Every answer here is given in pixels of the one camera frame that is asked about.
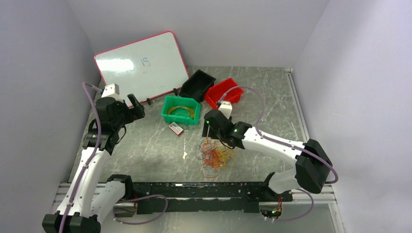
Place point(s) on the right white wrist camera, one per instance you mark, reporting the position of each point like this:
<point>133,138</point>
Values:
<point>225,107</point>

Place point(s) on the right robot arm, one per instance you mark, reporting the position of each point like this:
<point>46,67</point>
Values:
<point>310,165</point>

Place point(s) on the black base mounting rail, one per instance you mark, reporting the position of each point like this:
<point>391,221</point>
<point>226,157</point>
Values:
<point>157,203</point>

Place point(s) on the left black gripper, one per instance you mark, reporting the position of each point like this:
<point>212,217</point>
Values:
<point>131,112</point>

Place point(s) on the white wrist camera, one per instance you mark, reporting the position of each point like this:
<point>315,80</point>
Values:
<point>225,107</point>
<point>111,90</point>

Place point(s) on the green plastic bin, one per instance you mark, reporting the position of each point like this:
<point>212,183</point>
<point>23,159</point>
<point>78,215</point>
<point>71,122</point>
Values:
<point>181,110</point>

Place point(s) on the aluminium frame rail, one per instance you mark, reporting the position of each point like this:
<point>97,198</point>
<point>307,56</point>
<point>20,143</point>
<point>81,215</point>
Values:
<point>251,191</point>

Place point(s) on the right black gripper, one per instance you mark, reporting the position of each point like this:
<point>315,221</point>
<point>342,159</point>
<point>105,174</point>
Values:
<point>205,130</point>

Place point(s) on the pink framed whiteboard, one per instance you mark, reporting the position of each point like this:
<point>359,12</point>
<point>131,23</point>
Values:
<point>148,68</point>

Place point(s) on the black plastic bin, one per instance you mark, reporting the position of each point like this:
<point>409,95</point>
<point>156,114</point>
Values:
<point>197,85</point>

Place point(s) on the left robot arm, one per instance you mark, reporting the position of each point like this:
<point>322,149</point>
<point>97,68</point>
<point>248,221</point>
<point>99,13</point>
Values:
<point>81,211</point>

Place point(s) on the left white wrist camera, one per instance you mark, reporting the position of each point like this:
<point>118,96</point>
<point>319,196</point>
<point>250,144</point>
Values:
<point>111,90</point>

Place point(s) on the small red white box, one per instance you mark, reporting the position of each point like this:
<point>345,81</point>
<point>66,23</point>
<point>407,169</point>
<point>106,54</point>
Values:
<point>176,128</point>

